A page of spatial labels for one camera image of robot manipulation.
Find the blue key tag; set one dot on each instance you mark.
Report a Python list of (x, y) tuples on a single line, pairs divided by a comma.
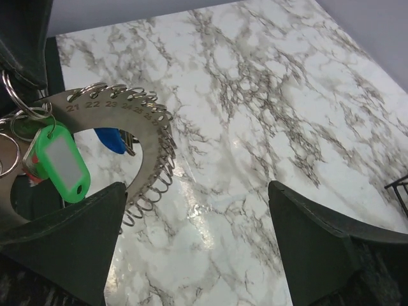
[(111, 138)]

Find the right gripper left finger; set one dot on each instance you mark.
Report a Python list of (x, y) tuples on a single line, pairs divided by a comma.
[(62, 258)]

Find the red key tag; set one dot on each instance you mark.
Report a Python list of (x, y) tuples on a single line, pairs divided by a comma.
[(33, 180)]

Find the green key tag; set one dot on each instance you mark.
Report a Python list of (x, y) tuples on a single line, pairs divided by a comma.
[(56, 157)]

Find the black wire rack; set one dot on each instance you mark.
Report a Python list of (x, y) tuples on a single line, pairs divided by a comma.
[(401, 182)]

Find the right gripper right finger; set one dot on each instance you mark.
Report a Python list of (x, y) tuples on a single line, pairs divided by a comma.
[(332, 259)]

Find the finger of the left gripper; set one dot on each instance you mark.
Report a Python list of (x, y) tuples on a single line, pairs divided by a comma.
[(24, 26)]

